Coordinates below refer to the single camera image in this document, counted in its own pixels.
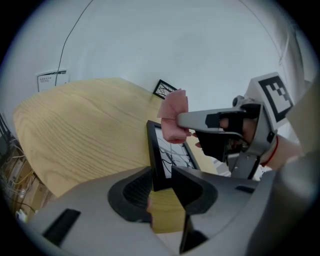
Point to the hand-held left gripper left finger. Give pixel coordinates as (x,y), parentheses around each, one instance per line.
(130,200)

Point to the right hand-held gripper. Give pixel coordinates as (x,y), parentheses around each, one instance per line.
(265,140)

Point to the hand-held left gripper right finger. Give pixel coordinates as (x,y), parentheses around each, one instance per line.
(195,192)

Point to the black picture frame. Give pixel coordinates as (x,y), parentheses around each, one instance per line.
(156,160)
(163,89)

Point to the pink waffle cloth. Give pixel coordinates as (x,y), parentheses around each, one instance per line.
(173,112)

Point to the person's right forearm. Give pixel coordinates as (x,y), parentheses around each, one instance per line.
(286,152)

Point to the person's right hand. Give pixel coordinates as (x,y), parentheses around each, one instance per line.
(250,130)

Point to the light wooden table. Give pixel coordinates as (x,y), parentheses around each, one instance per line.
(75,125)

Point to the white power strip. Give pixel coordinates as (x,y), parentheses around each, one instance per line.
(22,215)

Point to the black router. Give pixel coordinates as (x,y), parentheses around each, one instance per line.
(3,135)

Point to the white wall panel box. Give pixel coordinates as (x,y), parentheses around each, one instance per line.
(50,81)

